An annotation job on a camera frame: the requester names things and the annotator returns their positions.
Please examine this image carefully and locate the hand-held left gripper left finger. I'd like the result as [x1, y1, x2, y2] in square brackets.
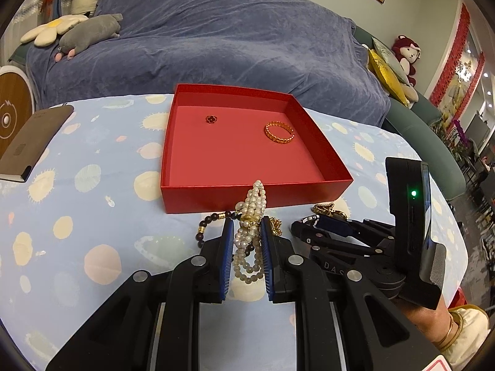
[45, 220, 236, 371]

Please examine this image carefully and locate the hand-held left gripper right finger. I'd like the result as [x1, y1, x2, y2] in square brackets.
[260, 216, 451, 371]

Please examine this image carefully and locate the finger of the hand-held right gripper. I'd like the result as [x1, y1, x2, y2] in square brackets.
[309, 214, 399, 251]
[291, 220, 391, 284]

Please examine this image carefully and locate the gold chain jewelry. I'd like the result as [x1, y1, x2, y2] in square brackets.
[312, 202, 348, 219]

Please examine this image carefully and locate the white pearl bracelet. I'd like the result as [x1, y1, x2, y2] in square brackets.
[231, 180, 267, 284]

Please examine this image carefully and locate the dark bead bracelet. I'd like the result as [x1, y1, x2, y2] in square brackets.
[195, 210, 264, 258]

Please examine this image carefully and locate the red cardboard box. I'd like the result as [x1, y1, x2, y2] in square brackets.
[160, 83, 354, 214]

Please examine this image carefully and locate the person's right forearm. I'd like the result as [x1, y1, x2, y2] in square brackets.
[398, 299, 467, 358]

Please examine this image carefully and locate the thin gold wrist bangle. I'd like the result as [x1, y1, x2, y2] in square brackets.
[435, 312, 465, 348]

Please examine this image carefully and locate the teal sofa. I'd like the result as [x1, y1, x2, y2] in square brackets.
[354, 25, 467, 202]

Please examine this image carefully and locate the yellow cushion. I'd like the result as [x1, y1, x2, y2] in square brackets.
[367, 48, 411, 108]

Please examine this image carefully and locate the silver grey cushion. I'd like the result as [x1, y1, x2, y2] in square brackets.
[372, 37, 410, 85]

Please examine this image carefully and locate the red monkey plush toy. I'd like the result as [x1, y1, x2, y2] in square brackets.
[391, 35, 422, 87]

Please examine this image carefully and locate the red paper window decoration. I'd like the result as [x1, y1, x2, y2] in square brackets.
[429, 2, 486, 108]

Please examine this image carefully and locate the blue covered sofa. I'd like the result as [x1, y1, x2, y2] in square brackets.
[25, 0, 391, 127]

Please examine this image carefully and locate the brown notebook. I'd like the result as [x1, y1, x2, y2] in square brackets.
[0, 105, 75, 182]

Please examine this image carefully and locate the round wooden white-rimmed disc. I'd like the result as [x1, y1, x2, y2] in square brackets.
[0, 65, 36, 154]

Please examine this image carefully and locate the grey plush toy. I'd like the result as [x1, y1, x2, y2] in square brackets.
[54, 13, 123, 62]

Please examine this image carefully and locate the white flower pillow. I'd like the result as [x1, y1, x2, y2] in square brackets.
[20, 14, 90, 47]

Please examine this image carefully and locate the gold chain link bangle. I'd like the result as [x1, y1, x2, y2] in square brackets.
[265, 121, 295, 143]

